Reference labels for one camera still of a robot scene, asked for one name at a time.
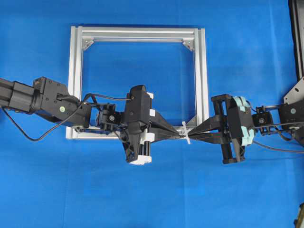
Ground yellowish object at edge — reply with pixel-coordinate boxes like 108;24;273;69
294;203;304;228

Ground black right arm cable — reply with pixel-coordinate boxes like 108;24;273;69
251;123;304;153

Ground silver aluminium extrusion frame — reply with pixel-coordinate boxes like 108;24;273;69
66;25;210;140

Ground blue table mat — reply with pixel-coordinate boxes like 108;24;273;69
0;0;304;228

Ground white zip tie loop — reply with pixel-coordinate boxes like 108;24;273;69
182;121;192;145

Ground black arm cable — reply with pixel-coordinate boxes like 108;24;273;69
251;123;304;153
0;94;133;142

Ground grey metal mounting bracket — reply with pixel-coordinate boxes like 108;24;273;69
283;77;304;105

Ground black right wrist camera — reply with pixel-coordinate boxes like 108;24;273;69
227;96;254;145

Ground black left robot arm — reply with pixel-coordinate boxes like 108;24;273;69
0;77;181;165

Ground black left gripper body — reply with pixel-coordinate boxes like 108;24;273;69
120;84;155;166

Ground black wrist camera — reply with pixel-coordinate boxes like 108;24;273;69
227;96;254;145
124;85;152;124

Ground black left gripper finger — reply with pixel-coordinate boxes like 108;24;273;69
149;112;180;137
153;132;182;143

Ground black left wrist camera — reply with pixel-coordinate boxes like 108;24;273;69
124;85;152;124

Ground black aluminium stand rail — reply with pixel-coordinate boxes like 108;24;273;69
288;0;304;81

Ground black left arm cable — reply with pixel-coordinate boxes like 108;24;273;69
0;94;133;142

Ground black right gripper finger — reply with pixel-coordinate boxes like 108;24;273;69
189;115;220;136
189;133;225;144

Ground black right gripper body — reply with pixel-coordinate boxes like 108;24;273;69
211;94;255;164

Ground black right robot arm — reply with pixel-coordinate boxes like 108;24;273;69
188;94;304;164

